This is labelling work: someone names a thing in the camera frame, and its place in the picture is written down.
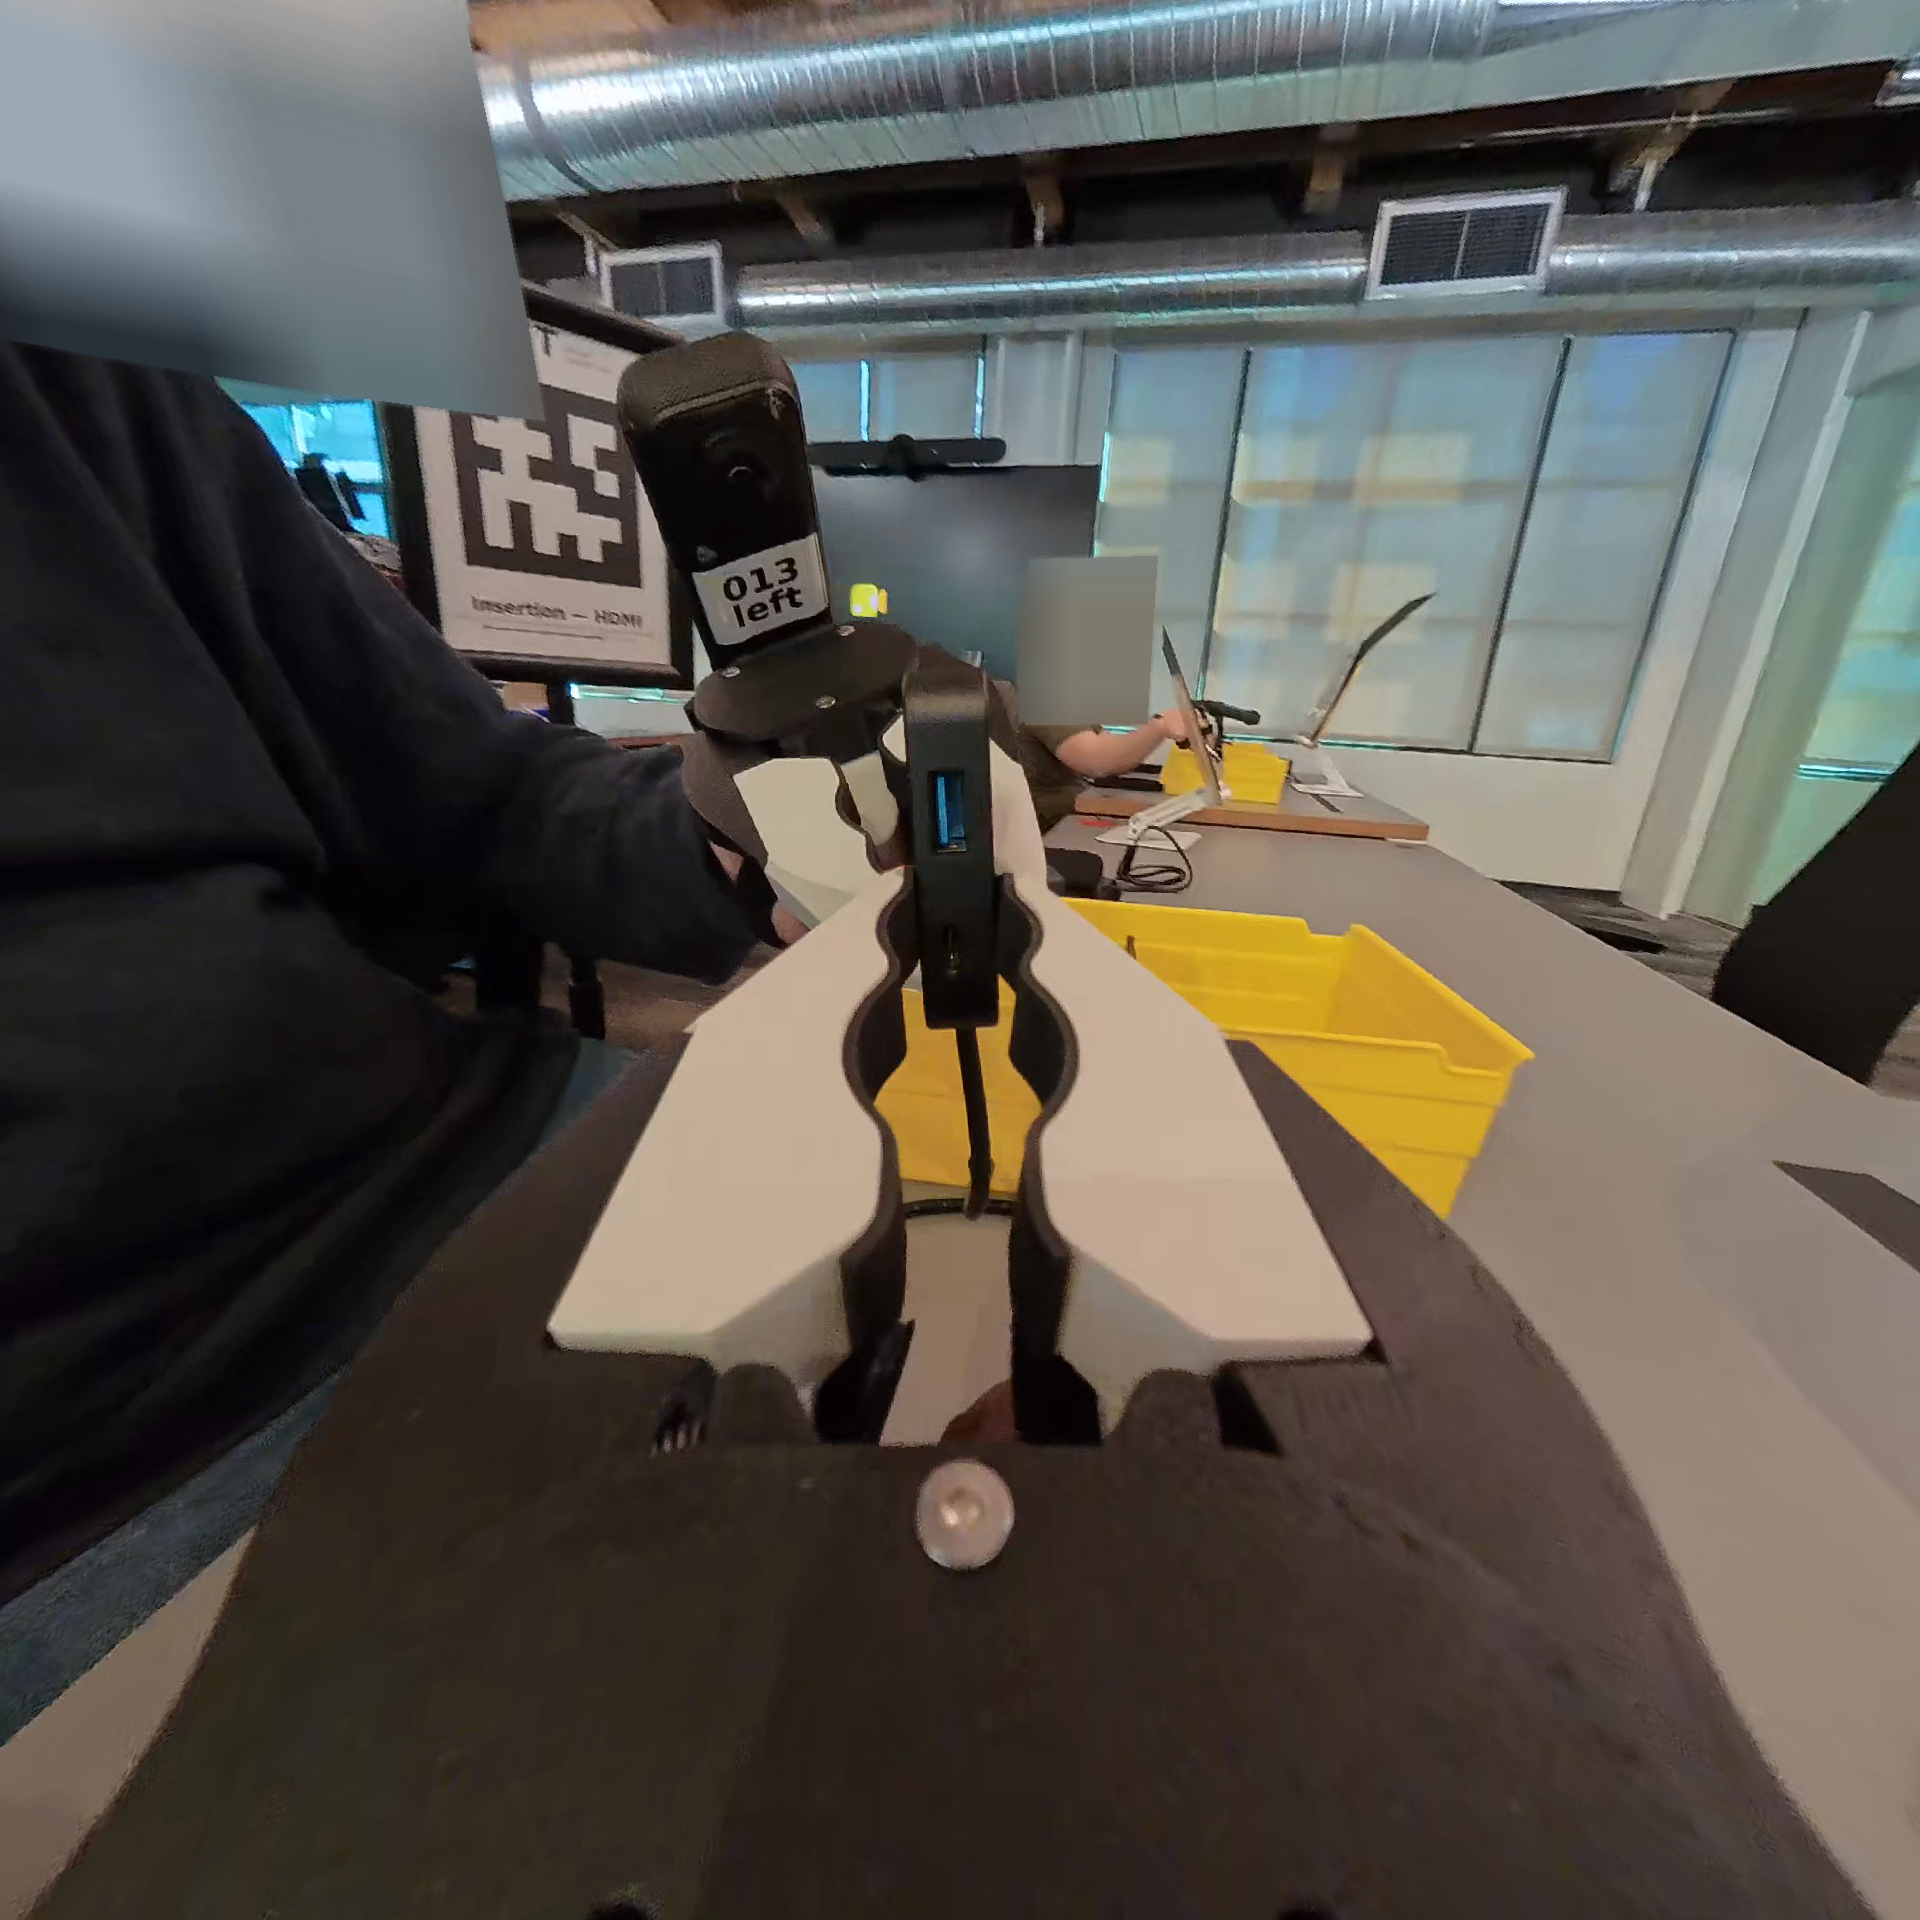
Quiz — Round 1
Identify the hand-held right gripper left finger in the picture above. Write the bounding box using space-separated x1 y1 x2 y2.
546 872 914 1434

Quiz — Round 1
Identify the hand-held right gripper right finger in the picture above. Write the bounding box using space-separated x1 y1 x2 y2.
997 874 1377 1440

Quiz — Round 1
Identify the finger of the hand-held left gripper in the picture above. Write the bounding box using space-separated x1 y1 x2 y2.
984 727 1050 903
731 750 905 929

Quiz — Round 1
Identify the black USB hub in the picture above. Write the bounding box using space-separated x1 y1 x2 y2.
896 646 1004 1033

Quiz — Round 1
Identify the yellow plastic bin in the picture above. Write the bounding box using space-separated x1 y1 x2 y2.
879 896 1537 1220

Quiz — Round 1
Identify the person's left forearm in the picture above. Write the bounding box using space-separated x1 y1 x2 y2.
194 346 760 985

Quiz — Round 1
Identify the black webcam bar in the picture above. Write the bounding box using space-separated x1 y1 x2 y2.
810 435 1011 482

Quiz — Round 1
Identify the white vent grille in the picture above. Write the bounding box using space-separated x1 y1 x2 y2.
1365 187 1569 299
599 244 729 326

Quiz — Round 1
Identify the framed paper sign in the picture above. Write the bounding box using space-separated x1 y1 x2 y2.
381 292 695 696

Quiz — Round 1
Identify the background wooden stand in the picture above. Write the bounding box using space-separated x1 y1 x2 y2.
1293 592 1441 798
1103 627 1251 847

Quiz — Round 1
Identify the background desk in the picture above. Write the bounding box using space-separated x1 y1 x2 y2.
1076 780 1431 847

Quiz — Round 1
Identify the person's dark hoodie torso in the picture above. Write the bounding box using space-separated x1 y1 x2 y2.
0 346 587 1608

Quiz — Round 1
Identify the black wall screen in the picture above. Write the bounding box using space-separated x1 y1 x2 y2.
810 464 1105 696

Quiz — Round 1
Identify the silver air duct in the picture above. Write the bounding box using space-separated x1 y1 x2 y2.
728 202 1920 329
480 0 1920 202

